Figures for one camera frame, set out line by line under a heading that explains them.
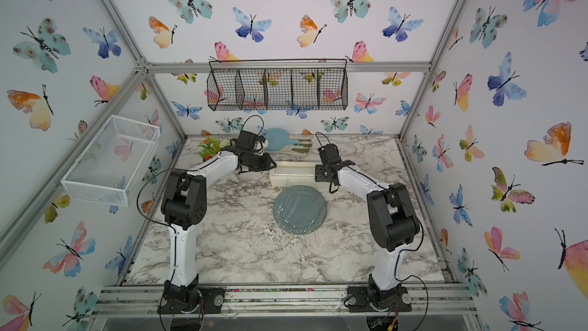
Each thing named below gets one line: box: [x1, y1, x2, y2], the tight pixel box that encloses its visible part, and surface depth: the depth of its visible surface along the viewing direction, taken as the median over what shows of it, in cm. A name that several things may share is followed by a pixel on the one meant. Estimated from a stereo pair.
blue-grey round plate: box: [273, 185, 327, 236], surface depth 93 cm
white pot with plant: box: [196, 135, 231, 163], surface depth 95 cm
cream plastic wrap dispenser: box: [269, 160, 321, 188], surface depth 100 cm
